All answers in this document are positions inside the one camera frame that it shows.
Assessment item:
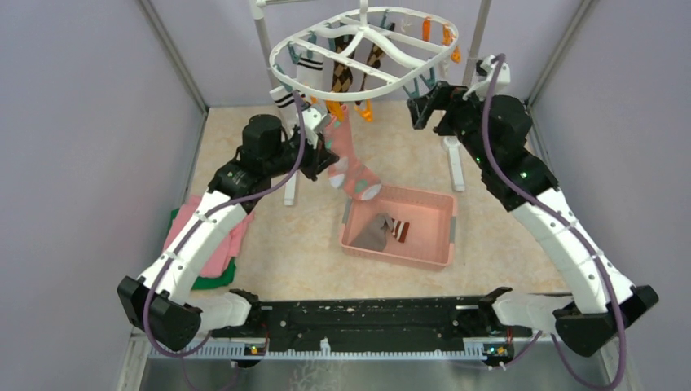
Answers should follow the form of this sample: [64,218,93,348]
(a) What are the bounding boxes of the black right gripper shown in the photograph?
[407,81,497,171]

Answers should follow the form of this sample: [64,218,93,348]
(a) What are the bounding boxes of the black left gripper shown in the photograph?
[265,125,339,181]

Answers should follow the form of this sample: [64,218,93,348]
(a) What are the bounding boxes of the pink dotted sock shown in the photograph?
[323,117,382,201]

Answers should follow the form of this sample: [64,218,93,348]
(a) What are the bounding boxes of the white oval clip hanger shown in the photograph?
[266,1,460,102]

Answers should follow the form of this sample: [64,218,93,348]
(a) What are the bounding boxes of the grey red striped sock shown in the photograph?
[350,213,411,252]

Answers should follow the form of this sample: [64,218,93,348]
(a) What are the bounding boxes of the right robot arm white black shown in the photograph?
[407,81,658,357]

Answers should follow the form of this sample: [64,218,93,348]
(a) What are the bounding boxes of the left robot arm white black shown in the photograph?
[117,108,338,358]

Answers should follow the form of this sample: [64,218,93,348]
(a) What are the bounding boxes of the white drying rack stand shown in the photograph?
[249,0,493,207]

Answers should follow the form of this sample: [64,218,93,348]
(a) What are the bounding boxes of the white black striped sock front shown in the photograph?
[269,86,311,111]

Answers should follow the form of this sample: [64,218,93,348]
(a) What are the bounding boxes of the white black striped sock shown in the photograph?
[269,86,311,111]
[296,48,324,90]

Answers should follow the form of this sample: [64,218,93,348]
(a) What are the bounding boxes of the brown argyle sock right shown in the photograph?
[359,43,385,92]

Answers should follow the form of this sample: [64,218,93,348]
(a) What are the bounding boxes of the brown argyle sock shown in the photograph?
[359,43,385,92]
[329,35,354,93]

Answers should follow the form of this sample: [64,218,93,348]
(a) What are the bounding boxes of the brown argyle sock left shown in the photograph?
[329,35,354,93]

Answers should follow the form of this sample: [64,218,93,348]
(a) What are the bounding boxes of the white black striped sock rear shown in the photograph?
[296,48,324,90]

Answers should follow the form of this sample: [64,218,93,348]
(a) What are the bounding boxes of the pink plastic basket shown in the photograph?
[340,186,457,271]

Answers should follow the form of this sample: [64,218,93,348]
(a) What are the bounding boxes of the pink folded cloth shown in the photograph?
[163,195,255,284]

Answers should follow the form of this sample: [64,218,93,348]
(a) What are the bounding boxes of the green folded cloth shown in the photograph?
[163,207,239,290]

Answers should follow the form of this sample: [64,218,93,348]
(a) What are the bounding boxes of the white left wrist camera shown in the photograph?
[301,106,332,147]

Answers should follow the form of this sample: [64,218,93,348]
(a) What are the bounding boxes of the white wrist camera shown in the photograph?
[473,55,512,99]
[301,106,332,147]

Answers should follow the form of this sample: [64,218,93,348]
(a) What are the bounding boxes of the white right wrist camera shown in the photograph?
[473,55,512,99]

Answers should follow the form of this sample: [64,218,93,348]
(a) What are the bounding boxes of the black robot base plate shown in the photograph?
[211,291,534,366]

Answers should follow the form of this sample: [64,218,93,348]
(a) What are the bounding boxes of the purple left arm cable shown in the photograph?
[142,90,310,391]

